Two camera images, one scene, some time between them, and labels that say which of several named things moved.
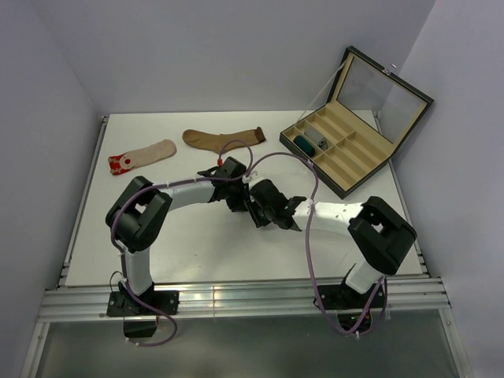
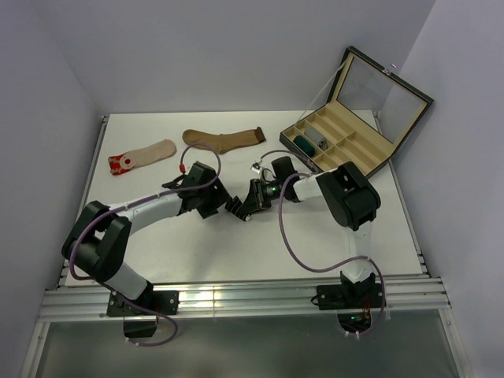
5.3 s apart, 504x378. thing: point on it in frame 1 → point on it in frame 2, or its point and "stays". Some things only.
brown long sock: x=220 y=143 stays
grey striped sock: x=316 y=137 stays
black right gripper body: x=261 y=216 → x=264 y=194
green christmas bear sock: x=305 y=145 stays
